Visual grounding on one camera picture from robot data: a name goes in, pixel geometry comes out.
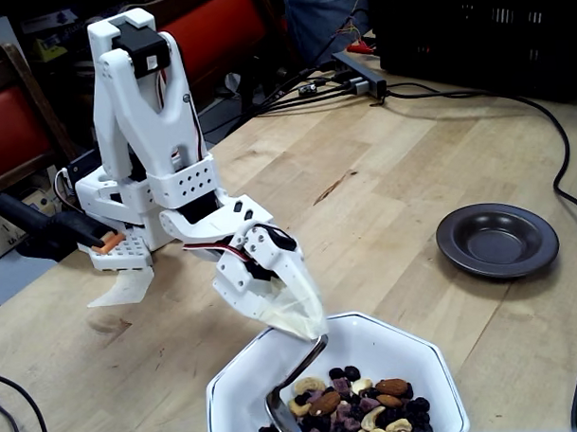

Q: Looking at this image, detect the black plastic crate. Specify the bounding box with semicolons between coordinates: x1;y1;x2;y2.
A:
370;0;577;111

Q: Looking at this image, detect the black usb cable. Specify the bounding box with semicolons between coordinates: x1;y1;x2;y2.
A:
244;60;338;114
243;70;357;118

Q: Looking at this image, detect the beige masking tape wrap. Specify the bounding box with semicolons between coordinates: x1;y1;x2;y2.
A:
259;260;331;345

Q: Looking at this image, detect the white octagonal bowl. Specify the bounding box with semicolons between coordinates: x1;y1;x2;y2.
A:
203;307;472;432

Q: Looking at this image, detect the grey usb hub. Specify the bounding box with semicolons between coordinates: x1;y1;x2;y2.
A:
330;48;388;101

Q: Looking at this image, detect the black clamp orange tip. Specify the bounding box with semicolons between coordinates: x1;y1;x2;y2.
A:
0;187;128;261

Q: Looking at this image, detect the small circuit board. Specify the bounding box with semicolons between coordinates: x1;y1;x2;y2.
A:
297;79;331;98

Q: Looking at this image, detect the brown plate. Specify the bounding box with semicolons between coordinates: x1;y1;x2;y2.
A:
433;200;562;282

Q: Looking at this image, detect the wooden chair red cushion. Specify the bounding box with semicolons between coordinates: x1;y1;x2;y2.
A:
0;41;81;199
152;0;290;106

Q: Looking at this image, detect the thick black cable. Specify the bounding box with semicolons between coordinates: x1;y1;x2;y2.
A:
370;75;577;432

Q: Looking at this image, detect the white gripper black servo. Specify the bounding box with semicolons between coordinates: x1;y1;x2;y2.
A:
210;220;322;324

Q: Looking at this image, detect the blue denim fabric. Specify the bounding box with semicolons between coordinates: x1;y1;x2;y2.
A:
275;0;377;70

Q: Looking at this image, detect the white printed box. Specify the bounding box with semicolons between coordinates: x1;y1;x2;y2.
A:
0;213;30;268

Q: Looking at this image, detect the trail mix pile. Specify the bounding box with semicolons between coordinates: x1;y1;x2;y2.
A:
255;361;436;432

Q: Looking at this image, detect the bent metal spoon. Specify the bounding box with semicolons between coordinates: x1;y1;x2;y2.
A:
261;333;333;432

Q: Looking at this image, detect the thin black cable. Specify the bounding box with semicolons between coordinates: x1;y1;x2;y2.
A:
0;370;50;432

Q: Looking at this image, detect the yellow green packet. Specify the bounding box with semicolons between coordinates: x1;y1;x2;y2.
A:
28;36;71;64

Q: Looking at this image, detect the beige tape sheet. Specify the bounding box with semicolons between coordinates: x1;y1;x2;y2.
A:
84;265;156;310

